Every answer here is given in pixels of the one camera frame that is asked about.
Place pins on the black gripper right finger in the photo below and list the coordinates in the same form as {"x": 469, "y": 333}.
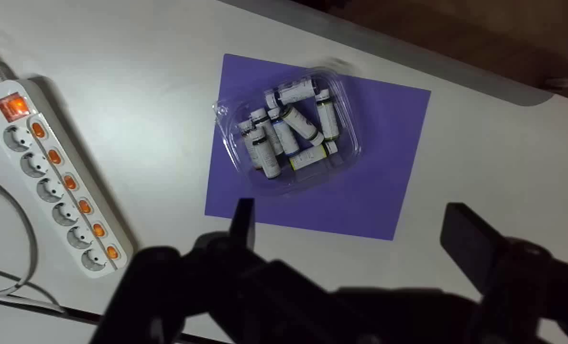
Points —
{"x": 476, "y": 249}

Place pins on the purple paper sheet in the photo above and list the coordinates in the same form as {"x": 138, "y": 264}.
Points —
{"x": 362, "y": 199}

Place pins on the clear plastic bag of tubes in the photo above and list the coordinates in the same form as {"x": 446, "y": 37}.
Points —
{"x": 289, "y": 129}

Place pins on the white power strip orange switches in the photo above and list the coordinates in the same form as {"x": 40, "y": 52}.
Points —
{"x": 42, "y": 169}

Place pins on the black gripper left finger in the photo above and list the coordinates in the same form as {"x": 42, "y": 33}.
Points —
{"x": 241, "y": 228}

